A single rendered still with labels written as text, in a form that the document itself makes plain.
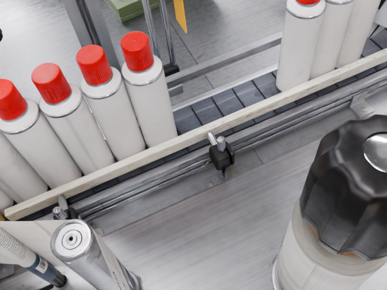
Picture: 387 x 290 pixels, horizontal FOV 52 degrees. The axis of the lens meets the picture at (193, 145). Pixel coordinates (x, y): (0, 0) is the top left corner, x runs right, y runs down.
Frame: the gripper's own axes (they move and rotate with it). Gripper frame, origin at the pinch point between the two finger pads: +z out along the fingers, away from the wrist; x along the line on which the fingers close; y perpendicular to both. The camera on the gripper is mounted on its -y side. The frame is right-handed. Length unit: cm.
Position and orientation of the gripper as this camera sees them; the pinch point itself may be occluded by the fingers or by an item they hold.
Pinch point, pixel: (370, 27)
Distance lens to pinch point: 72.0
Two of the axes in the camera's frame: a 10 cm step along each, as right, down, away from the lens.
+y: 4.1, 7.4, -5.3
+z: -3.8, 6.6, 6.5
